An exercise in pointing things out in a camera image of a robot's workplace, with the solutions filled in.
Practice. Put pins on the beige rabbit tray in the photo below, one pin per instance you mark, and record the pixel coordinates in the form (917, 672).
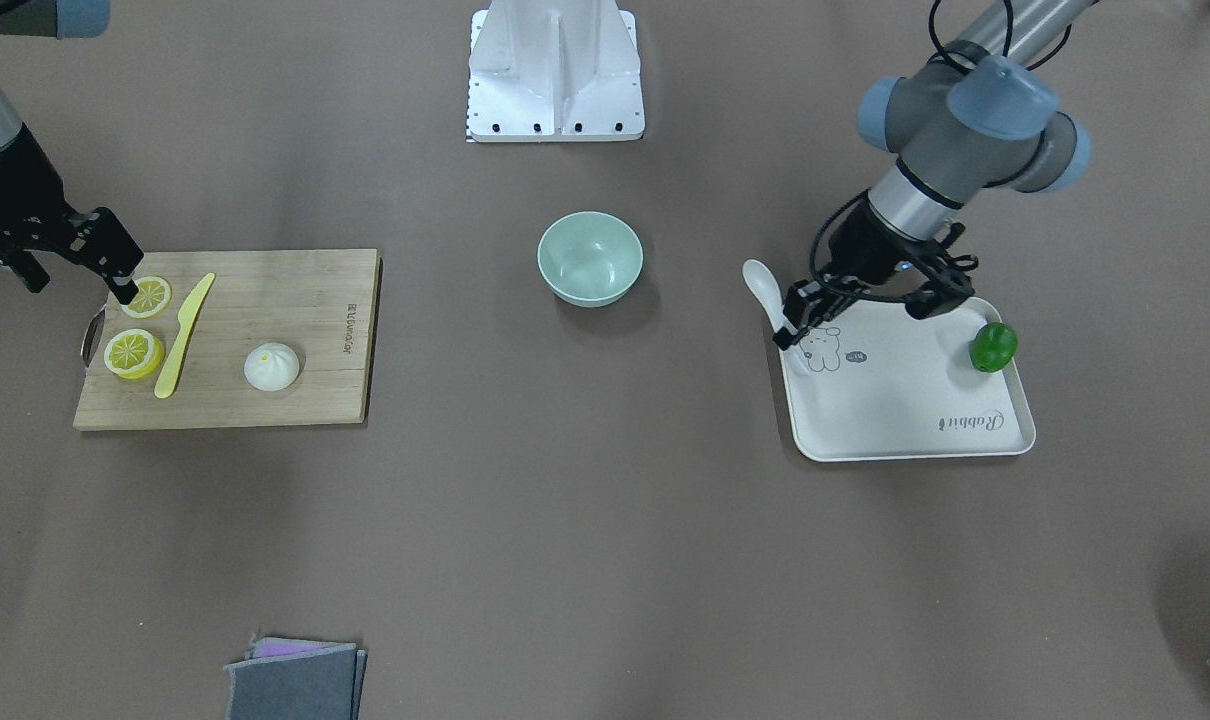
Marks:
(878, 385)

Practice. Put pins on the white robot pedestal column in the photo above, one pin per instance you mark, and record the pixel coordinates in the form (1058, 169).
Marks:
(555, 30)

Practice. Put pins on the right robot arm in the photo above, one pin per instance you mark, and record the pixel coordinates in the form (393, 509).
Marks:
(35, 216)

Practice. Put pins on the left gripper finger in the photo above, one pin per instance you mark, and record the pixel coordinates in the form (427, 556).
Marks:
(808, 305)

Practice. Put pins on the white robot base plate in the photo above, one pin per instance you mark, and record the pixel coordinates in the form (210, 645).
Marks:
(555, 90)

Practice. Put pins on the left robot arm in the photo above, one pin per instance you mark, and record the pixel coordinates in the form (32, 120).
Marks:
(975, 117)

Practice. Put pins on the yellow plastic knife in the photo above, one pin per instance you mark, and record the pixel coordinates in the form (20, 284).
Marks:
(187, 316)

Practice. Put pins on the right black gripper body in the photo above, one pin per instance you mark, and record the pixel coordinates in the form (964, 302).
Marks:
(17, 188)

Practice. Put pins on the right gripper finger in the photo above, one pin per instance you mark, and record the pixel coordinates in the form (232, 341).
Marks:
(102, 244)

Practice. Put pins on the mint green bowl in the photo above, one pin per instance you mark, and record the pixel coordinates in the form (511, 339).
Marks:
(590, 258)

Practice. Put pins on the thin lemon slice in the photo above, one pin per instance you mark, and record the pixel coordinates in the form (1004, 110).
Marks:
(154, 294)

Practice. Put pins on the white steamed bun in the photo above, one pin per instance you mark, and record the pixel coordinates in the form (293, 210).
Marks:
(271, 367)

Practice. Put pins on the thick lemon half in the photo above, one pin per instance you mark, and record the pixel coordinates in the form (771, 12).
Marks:
(133, 354)

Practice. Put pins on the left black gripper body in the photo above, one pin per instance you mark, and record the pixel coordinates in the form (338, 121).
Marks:
(862, 247)

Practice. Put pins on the white ceramic spoon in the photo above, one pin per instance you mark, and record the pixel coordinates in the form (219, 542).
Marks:
(764, 286)

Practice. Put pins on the grey folded cloth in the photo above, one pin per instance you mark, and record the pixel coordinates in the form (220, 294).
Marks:
(282, 678)

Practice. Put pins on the bamboo cutting board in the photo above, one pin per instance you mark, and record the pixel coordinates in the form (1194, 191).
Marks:
(322, 303)

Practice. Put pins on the green lime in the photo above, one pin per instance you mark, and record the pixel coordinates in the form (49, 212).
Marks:
(994, 347)

